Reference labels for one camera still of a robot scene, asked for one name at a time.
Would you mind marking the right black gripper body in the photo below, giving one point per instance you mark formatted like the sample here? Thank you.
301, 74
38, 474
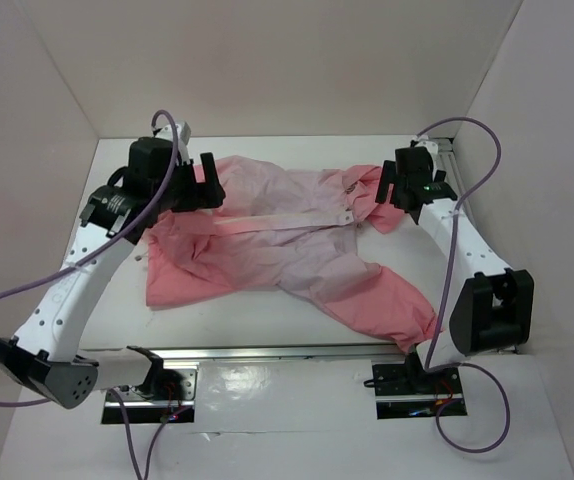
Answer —
398, 187

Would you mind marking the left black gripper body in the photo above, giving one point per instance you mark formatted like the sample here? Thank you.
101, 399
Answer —
184, 193

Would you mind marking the pink zip-up jacket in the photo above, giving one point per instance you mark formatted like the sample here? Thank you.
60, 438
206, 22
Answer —
295, 230

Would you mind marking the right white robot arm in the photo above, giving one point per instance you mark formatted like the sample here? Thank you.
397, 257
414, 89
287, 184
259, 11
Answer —
486, 305

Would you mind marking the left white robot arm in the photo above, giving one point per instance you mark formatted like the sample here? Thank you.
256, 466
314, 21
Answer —
43, 355

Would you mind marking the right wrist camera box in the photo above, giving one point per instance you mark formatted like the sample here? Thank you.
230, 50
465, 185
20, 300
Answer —
430, 145

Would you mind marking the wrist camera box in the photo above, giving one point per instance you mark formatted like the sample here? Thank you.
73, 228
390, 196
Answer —
180, 130
430, 145

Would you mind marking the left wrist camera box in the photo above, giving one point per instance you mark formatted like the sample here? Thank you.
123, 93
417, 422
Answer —
180, 130

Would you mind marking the front aluminium rail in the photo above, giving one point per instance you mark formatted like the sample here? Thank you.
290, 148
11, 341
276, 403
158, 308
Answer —
279, 352

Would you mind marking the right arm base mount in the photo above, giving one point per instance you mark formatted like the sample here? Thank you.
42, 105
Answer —
400, 394

